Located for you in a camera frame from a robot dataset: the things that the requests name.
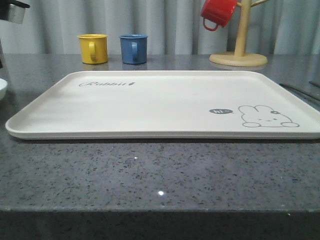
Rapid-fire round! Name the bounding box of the red enamel mug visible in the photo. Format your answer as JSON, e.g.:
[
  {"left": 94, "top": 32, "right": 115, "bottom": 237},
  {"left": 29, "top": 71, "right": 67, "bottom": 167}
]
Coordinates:
[{"left": 200, "top": 0, "right": 238, "bottom": 32}]

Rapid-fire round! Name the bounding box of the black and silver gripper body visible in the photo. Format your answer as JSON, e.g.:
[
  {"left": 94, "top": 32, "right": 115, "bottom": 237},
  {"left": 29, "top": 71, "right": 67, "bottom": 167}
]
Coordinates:
[{"left": 0, "top": 0, "right": 30, "bottom": 24}]

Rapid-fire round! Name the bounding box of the blue enamel mug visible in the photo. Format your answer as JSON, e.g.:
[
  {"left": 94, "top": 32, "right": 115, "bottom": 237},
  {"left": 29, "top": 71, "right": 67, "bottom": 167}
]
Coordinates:
[{"left": 119, "top": 34, "right": 148, "bottom": 65}]

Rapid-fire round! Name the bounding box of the grey pleated curtain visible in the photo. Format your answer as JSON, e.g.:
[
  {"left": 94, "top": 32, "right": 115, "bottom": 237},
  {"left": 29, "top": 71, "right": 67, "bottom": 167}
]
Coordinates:
[{"left": 0, "top": 0, "right": 320, "bottom": 55}]

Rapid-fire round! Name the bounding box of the cream rabbit serving tray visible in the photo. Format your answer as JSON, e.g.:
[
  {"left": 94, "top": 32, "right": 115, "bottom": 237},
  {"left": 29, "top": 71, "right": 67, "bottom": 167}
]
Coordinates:
[{"left": 5, "top": 70, "right": 320, "bottom": 140}]

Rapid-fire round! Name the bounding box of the silver metal chopstick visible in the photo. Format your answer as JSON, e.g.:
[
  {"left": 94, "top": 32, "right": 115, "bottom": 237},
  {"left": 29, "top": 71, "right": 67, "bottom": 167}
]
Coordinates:
[{"left": 279, "top": 83, "right": 320, "bottom": 106}]

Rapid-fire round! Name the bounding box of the white round plate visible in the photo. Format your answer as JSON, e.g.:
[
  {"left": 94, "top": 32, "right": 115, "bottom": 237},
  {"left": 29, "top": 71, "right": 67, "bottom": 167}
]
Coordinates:
[{"left": 0, "top": 78, "right": 8, "bottom": 100}]

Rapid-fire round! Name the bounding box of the yellow enamel mug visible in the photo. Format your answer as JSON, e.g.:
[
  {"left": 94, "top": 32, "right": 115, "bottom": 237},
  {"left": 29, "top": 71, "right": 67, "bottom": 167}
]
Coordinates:
[{"left": 77, "top": 33, "right": 108, "bottom": 65}]

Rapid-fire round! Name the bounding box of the wooden mug tree stand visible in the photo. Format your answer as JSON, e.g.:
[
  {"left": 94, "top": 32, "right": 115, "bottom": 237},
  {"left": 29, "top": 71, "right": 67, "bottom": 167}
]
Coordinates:
[{"left": 209, "top": 0, "right": 268, "bottom": 67}]

